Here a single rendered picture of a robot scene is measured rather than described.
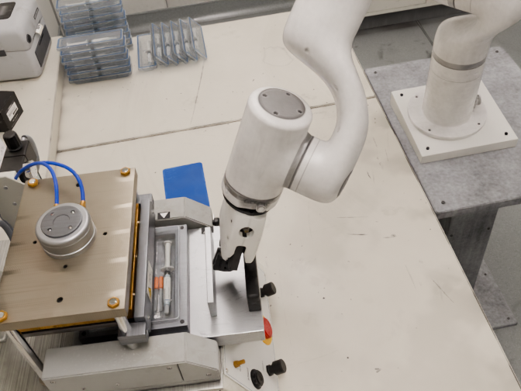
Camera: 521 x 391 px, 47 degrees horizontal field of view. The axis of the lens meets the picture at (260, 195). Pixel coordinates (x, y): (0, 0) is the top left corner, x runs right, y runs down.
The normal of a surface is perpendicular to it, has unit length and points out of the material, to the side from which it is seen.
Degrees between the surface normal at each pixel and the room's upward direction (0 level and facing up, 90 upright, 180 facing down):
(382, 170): 0
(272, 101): 19
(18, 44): 87
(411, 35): 0
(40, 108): 0
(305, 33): 55
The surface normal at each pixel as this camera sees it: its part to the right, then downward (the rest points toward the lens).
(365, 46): -0.08, -0.68
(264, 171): -0.19, 0.67
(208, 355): 0.58, -0.59
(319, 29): -0.10, 0.11
